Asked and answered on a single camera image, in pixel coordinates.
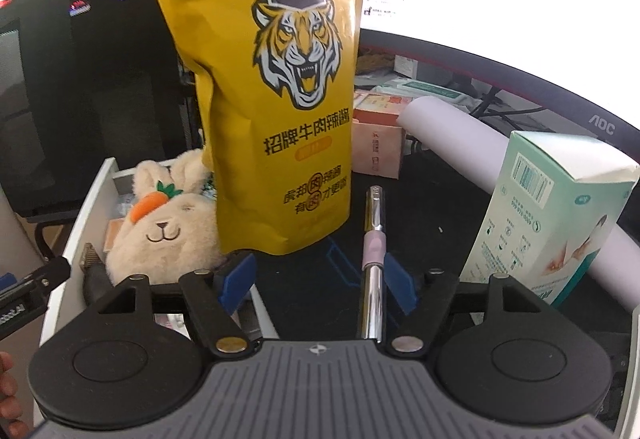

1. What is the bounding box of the person's left hand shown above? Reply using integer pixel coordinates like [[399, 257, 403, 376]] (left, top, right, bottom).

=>
[[0, 351, 30, 439]]

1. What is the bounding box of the AOC computer monitor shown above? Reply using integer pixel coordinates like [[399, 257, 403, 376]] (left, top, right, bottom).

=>
[[360, 0, 639, 156]]

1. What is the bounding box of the white desk drawer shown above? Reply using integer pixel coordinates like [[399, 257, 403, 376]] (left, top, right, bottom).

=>
[[40, 159, 277, 341]]

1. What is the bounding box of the black computer tower case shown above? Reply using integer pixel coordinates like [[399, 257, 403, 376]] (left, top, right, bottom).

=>
[[1, 0, 198, 220]]

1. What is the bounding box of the silver pink metal rod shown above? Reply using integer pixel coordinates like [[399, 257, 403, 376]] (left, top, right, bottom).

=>
[[358, 185, 386, 343]]

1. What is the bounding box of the white paper roll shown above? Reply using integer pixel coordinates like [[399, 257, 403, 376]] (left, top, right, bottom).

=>
[[397, 96, 640, 311]]

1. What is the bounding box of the pink tissue box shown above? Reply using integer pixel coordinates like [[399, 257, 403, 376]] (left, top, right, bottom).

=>
[[352, 90, 411, 179]]

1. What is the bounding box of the yellow tiger snack bag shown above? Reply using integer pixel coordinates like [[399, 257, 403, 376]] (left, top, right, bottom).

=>
[[158, 0, 362, 255]]

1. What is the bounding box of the white teal product box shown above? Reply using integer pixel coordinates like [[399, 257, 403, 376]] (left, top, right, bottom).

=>
[[460, 132, 639, 306]]

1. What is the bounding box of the beige plush bunny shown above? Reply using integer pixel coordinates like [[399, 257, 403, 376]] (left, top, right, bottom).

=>
[[106, 149, 228, 284]]

